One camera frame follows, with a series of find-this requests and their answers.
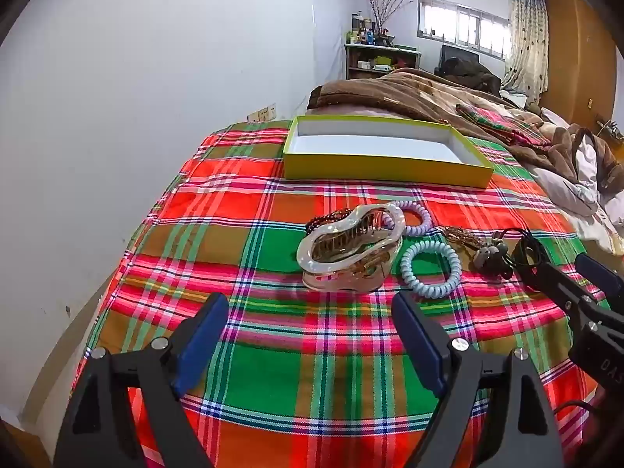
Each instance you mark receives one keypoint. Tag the yellow-green cardboard box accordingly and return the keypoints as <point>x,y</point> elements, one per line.
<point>385,148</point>

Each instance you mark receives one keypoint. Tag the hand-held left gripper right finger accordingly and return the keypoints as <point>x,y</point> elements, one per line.
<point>419,341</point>

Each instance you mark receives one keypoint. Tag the plaid bedsheet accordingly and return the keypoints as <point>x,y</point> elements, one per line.
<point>292,351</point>

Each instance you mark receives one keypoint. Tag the patterned curtain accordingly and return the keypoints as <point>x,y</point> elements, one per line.
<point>526,34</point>

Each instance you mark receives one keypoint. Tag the bottles and jars group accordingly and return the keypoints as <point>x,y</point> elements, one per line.
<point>363,31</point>

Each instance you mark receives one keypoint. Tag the wall socket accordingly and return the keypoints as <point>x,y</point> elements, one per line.
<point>261,114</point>

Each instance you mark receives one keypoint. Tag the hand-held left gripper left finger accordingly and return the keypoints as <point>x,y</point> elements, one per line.
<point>202,341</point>

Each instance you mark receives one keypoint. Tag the black monitor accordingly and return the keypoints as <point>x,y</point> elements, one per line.
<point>458,53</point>

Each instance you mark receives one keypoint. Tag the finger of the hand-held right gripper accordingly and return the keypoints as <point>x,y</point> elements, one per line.
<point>599,275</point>
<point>555,287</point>

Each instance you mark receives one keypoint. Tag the dried flower branches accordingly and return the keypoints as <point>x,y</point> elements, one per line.
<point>382,7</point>

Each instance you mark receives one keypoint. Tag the wooden wardrobe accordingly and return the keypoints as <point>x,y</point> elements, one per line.
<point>580,58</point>

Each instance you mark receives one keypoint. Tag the brown blanket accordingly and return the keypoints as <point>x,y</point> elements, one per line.
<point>414,92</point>

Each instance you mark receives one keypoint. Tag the black wristband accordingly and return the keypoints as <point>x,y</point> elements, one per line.
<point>524,253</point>

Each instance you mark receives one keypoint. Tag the folded plaid cloth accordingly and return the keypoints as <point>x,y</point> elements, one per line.
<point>502,124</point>

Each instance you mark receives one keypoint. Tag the dark jacket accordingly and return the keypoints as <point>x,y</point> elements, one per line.
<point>470,75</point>

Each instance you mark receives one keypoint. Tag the window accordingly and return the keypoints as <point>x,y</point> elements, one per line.
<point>460,27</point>

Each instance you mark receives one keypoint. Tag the transparent hair claw clip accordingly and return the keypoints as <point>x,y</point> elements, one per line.
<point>351,248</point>

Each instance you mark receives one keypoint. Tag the wooden shelf unit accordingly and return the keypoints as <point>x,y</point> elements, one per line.
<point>382,58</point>

